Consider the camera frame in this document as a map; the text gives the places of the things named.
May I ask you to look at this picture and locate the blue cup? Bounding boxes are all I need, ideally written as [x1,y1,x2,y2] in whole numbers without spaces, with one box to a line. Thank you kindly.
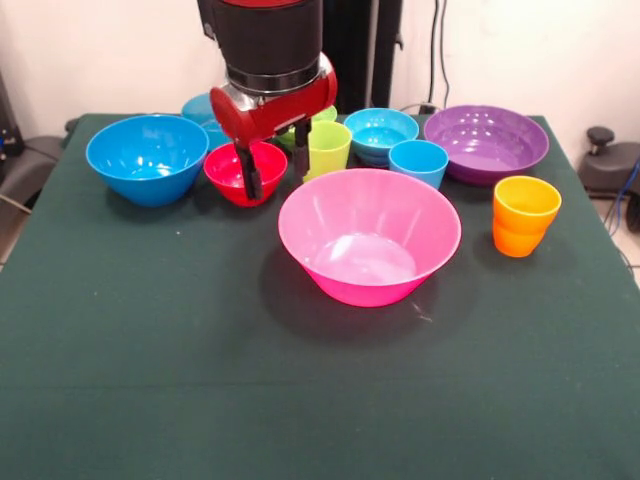
[388,139,450,192]

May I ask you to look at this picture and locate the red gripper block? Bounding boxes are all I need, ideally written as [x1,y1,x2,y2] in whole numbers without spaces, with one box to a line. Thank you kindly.
[209,52,339,201]

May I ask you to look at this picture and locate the green cup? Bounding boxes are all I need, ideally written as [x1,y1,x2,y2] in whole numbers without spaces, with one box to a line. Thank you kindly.
[302,119,354,184]

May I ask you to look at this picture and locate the dark grey machine base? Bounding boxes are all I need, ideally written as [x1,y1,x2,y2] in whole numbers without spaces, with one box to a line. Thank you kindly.
[578,126,640,201]
[0,134,66,211]

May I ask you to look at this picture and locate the small blue bowl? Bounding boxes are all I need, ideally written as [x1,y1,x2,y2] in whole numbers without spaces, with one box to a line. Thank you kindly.
[180,93,232,152]

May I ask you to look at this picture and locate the large pink bowl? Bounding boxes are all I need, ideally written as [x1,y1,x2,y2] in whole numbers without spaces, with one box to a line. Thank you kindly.
[277,168,462,308]

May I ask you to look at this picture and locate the dark green tablecloth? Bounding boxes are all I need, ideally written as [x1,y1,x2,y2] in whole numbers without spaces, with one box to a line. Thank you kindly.
[0,112,640,480]

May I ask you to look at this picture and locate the black wall cable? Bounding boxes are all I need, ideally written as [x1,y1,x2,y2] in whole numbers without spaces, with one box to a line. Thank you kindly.
[427,0,452,112]

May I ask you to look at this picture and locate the small green bowl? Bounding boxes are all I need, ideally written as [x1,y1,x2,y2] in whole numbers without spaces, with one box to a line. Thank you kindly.
[276,105,339,151]

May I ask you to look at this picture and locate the small red bowl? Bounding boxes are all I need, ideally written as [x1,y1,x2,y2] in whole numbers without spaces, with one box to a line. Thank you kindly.
[202,141,290,208]

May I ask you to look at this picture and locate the large blue bowl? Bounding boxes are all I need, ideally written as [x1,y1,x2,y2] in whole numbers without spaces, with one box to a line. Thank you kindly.
[85,114,210,208]

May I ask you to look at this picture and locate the small cyan bowl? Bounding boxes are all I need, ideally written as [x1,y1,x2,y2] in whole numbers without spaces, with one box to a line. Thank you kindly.
[342,107,420,169]

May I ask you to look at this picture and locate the black equipment case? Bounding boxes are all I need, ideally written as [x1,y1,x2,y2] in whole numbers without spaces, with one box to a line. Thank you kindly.
[0,72,24,166]

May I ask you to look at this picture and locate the orange cup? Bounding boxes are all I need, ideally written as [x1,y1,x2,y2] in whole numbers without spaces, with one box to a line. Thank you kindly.
[493,218,547,259]
[493,175,563,235]

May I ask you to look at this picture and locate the black pedestal column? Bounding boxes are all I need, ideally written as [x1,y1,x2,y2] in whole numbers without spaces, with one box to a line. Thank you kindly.
[319,0,405,117]

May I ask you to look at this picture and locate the large purple bowl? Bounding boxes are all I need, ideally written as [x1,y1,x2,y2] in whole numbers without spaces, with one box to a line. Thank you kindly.
[423,104,551,188]

